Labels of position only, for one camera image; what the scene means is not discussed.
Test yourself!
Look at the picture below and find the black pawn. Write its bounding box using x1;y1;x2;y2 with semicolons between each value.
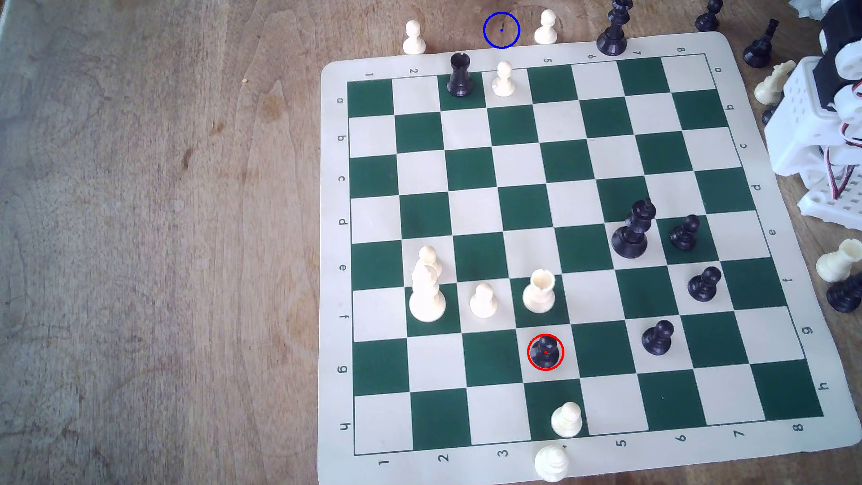
530;335;562;369
641;320;675;357
687;266;723;303
695;0;725;33
669;214;702;252

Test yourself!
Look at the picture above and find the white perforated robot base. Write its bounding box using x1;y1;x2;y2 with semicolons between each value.
797;165;862;220

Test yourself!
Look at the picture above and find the green white chess board mat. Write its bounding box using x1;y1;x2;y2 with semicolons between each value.
317;30;862;481

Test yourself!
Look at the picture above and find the white king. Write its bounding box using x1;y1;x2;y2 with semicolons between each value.
409;263;447;323

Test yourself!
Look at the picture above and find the white rook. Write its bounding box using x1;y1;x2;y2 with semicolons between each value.
815;238;862;284
522;269;557;315

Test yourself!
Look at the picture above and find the black rook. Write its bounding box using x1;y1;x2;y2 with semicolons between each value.
447;53;474;98

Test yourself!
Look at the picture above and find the black king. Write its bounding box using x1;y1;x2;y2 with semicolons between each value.
611;198;657;260

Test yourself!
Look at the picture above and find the black queen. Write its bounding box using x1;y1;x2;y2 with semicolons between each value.
596;0;634;57

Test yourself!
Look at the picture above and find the white knight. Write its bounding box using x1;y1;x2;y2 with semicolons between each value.
753;60;797;106

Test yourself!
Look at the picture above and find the black bishop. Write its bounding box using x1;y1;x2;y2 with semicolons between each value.
743;18;781;69

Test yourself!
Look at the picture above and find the red white servo wire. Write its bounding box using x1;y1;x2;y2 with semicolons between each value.
826;141;861;201

